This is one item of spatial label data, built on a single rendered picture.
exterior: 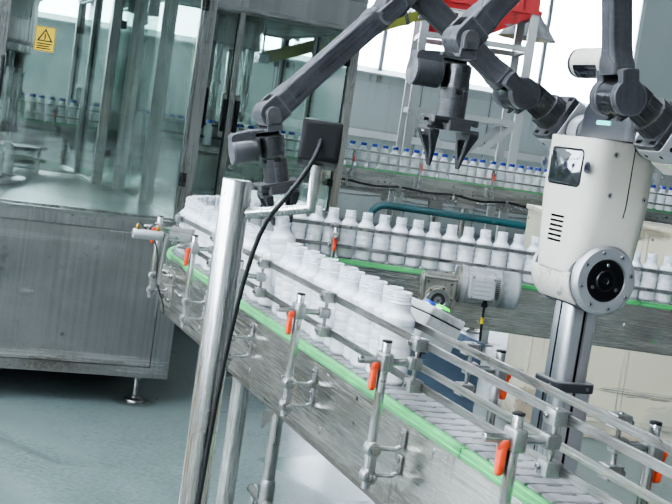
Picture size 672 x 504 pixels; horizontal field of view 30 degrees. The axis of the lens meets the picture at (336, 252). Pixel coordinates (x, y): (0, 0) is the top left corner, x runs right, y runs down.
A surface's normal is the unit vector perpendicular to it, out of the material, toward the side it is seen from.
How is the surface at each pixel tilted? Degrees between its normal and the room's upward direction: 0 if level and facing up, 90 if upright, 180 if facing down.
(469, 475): 90
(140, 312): 90
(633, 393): 90
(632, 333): 90
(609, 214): 101
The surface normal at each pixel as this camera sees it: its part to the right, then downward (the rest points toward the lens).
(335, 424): -0.93, -0.11
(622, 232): 0.30, 0.32
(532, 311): 0.03, 0.10
